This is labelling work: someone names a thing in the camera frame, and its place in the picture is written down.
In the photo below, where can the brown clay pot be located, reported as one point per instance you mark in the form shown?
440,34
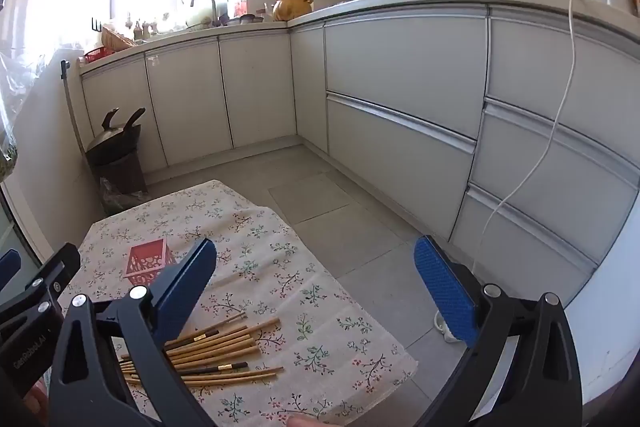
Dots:
292,7

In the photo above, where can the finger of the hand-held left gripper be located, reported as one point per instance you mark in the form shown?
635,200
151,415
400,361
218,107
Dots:
7,263
52,274

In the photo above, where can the black plastic bag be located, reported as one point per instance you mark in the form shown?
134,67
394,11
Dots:
112,199

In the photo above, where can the clear plastic bag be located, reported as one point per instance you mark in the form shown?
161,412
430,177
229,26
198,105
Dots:
12,107

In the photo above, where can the red plastic basket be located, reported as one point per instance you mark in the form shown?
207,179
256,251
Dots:
97,54

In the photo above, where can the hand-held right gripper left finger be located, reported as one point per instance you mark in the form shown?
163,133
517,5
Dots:
187,292

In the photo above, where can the pile of wooden chopsticks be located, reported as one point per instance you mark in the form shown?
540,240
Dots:
227,347

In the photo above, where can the white drawer front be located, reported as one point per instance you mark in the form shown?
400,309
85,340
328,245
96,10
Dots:
560,177
520,242
590,72
400,167
405,67

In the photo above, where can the wicker basket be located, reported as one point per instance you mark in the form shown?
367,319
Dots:
117,38

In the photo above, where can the black gold-banded chopstick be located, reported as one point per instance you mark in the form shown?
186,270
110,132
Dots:
197,337
215,367

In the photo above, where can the black wok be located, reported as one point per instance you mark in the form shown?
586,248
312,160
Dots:
112,134

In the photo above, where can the floral tablecloth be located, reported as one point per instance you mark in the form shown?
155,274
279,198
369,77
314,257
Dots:
280,267

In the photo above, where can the pink lattice chopstick holder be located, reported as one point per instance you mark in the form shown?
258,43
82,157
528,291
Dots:
145,262

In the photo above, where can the black wall hook rack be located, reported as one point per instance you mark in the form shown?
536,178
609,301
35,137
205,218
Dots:
95,25

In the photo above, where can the dark brown bin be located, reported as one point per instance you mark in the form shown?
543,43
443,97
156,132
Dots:
120,172

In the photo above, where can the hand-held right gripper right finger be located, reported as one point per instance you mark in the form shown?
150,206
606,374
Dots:
442,292

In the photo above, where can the person's left hand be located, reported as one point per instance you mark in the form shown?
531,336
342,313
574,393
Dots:
36,403

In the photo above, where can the narrow white cabinet door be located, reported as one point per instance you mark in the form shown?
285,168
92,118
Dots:
309,87

